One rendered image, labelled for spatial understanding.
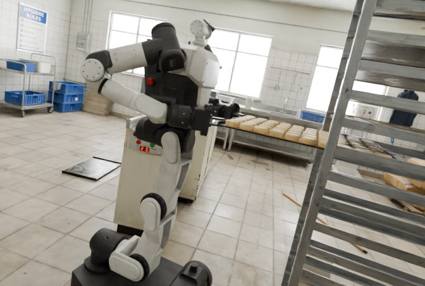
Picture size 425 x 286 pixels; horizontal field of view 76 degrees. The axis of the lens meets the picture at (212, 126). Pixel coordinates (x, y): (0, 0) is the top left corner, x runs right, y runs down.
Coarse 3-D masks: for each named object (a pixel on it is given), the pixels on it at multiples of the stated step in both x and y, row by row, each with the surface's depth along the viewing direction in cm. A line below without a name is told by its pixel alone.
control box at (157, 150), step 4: (132, 128) 193; (132, 132) 191; (132, 136) 191; (132, 140) 192; (136, 140) 191; (140, 140) 191; (132, 144) 192; (136, 144) 192; (140, 144) 191; (144, 144) 191; (148, 144) 191; (132, 148) 192; (136, 148) 192; (140, 148) 192; (144, 148) 191; (148, 148) 191; (152, 148) 191; (156, 148) 190; (160, 148) 190; (152, 152) 191; (156, 152) 191; (160, 152) 191
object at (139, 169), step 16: (128, 128) 194; (128, 144) 196; (128, 160) 197; (144, 160) 196; (160, 160) 195; (128, 176) 199; (144, 176) 198; (128, 192) 201; (144, 192) 200; (128, 208) 203; (128, 224) 205
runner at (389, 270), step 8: (296, 240) 135; (312, 240) 133; (320, 248) 132; (328, 248) 131; (336, 248) 130; (344, 256) 129; (352, 256) 128; (360, 256) 127; (368, 264) 126; (376, 264) 124; (384, 264) 123; (392, 272) 122; (400, 272) 121; (408, 280) 120; (416, 280) 119; (424, 280) 118
